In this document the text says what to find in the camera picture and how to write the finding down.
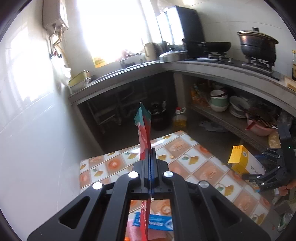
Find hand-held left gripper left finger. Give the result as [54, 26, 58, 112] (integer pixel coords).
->
[26, 148, 152, 241]

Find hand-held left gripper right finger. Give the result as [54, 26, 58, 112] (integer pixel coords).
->
[150, 148, 271, 241]

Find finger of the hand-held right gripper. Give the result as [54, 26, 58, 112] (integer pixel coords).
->
[242, 166, 290, 193]
[261, 148, 284, 164]

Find yellow and white carton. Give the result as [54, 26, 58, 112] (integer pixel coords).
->
[227, 145, 266, 186]

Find red snack wrapper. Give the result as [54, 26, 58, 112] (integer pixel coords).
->
[134, 101, 152, 241]

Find blue toothpaste box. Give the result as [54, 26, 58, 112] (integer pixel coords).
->
[134, 211, 174, 232]

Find person's right hand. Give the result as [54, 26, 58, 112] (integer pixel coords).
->
[277, 179, 296, 197]

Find yellow food bag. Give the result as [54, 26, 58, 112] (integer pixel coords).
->
[268, 132, 281, 149]

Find pink plastic basin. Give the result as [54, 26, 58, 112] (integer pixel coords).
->
[245, 115, 278, 137]

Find patterned vinyl tablecloth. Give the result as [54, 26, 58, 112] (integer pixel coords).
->
[79, 130, 271, 241]

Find green and white bag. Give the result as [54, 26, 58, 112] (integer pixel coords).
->
[277, 212, 294, 232]

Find black bucket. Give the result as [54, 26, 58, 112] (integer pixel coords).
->
[148, 101, 173, 131]

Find stack of plates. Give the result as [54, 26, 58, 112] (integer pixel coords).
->
[229, 96, 250, 118]

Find pink folded towel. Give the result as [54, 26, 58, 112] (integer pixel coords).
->
[125, 219, 174, 241]

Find wooden cutting board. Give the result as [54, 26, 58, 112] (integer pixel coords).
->
[284, 76, 296, 91]

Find cooking oil bottle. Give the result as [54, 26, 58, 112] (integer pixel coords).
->
[172, 107, 188, 130]

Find grey crumpled bag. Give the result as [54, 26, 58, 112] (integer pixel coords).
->
[200, 120, 229, 132]

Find dark sauce bottle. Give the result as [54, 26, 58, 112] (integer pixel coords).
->
[291, 50, 296, 81]

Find stack of bowls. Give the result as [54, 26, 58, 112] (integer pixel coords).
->
[210, 89, 229, 113]

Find gas stove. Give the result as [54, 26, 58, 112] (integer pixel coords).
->
[185, 52, 281, 80]

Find orange snack bag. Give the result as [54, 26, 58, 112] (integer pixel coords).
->
[190, 85, 208, 107]

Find black cooking pot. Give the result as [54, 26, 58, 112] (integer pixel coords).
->
[237, 27, 279, 63]

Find yellow-green enamel basin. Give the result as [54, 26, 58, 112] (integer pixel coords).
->
[68, 70, 91, 92]

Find black wok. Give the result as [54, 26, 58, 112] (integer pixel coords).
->
[183, 38, 232, 52]

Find steel pot with lid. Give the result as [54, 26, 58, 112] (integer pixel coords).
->
[159, 50, 187, 62]

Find yellow packet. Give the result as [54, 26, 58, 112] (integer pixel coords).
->
[92, 57, 106, 68]

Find beige electric kettle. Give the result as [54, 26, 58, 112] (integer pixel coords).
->
[143, 42, 162, 62]

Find black kitchen cabinet appliance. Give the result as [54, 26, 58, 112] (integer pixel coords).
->
[156, 6, 205, 57]

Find water heater pipes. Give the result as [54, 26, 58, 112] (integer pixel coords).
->
[47, 29, 67, 59]

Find bright window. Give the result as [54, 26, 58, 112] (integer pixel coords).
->
[74, 0, 162, 63]

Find white wall water heater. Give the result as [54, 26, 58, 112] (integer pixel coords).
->
[42, 0, 70, 32]

